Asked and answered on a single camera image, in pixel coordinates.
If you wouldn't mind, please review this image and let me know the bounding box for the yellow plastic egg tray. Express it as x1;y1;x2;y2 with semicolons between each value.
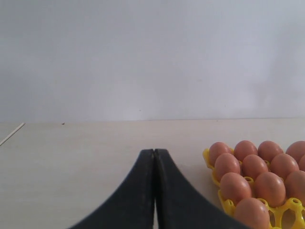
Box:
203;148;305;229

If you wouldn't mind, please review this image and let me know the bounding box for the brown egg column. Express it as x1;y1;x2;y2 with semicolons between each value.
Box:
242;155;269;180

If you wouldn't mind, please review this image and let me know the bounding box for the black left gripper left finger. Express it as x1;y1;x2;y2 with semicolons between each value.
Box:
71;149;154;229

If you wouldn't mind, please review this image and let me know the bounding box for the brown egg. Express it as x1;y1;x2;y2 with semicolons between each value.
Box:
234;198;270;229
285;170;305;206
270;154;299;180
298;155;305;171
214;153;241;181
220;172;252;206

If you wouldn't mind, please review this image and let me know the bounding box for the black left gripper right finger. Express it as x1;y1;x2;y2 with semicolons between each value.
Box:
154;149;247;229

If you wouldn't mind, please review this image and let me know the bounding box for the brown egg mid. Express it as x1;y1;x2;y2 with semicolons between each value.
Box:
254;172;286;208

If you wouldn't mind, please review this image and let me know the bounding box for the brown egg slot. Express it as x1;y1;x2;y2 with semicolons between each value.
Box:
234;140;258;162
209;142;232;166
258;141;284;163
285;141;305;163

